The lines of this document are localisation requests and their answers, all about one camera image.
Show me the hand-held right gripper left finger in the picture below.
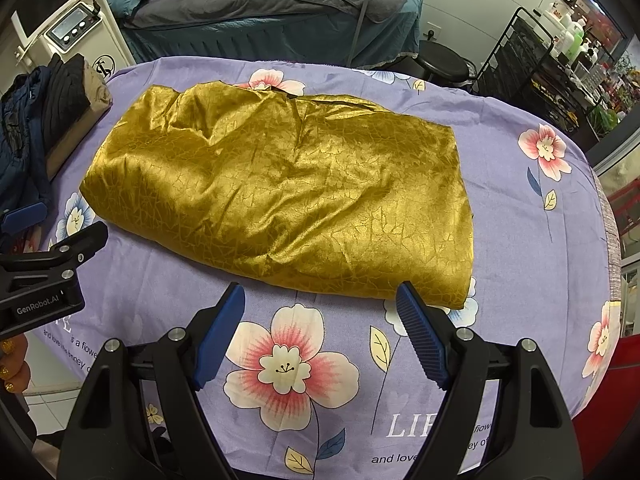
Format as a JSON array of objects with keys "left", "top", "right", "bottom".
[{"left": 59, "top": 282, "right": 247, "bottom": 480}]

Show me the beige pillow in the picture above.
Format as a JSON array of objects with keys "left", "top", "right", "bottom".
[{"left": 47, "top": 57, "right": 113, "bottom": 171}]

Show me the massage bed grey cover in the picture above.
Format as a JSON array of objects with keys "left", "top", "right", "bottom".
[{"left": 107, "top": 0, "right": 421, "bottom": 68}]

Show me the white machine with display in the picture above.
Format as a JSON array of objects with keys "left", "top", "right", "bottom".
[{"left": 45, "top": 2, "right": 131, "bottom": 81}]

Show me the golden coat with black fur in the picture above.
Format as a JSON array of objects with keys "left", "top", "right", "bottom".
[{"left": 79, "top": 82, "right": 476, "bottom": 311}]

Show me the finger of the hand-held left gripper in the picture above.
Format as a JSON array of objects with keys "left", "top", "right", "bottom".
[
  {"left": 0, "top": 221, "right": 109, "bottom": 287},
  {"left": 0, "top": 202, "right": 51, "bottom": 234}
]

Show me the navy blue padded jacket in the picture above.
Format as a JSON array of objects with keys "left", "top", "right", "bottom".
[{"left": 0, "top": 67, "right": 56, "bottom": 221}]

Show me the white framed monitor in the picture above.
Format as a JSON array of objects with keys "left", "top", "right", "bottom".
[{"left": 10, "top": 0, "right": 83, "bottom": 43}]

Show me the black quilted garment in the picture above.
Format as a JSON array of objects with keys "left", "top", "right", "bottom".
[{"left": 45, "top": 55, "right": 93, "bottom": 131}]

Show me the black wire rack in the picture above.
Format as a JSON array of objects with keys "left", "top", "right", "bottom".
[{"left": 470, "top": 7, "right": 616, "bottom": 148}]

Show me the person's left hand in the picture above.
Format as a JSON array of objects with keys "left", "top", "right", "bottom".
[{"left": 0, "top": 335, "right": 32, "bottom": 396}]

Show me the black round stool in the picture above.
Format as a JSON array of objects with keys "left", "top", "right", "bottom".
[{"left": 415, "top": 40, "right": 476, "bottom": 91}]

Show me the purple floral bed sheet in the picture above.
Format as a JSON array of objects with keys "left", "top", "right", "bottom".
[{"left": 30, "top": 55, "right": 623, "bottom": 480}]

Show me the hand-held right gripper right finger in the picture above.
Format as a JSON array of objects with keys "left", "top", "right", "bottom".
[{"left": 395, "top": 281, "right": 585, "bottom": 480}]

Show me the group of cosmetic bottles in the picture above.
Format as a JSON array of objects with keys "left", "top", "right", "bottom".
[{"left": 542, "top": 0, "right": 608, "bottom": 68}]

